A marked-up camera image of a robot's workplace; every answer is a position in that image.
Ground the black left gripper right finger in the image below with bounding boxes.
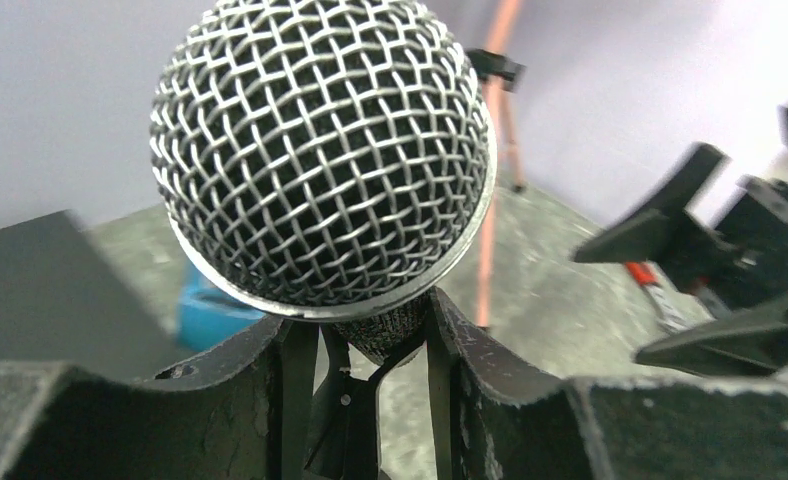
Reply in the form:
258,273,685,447
426,288,788,479

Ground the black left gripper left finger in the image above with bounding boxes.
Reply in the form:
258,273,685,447
0,318,318,479

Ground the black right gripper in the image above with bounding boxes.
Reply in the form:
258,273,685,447
571,89,788,379

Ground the blue metronome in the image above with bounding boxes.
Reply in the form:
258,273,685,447
176,262,264,352

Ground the black microphone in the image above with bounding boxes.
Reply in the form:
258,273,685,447
150,1,497,364

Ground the pink tripod music stand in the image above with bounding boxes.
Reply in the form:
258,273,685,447
468,0,523,333

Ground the red handled tool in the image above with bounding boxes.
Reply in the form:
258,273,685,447
624,262,690,334

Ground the black blue network switch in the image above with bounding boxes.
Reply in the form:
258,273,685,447
0,212,192,379

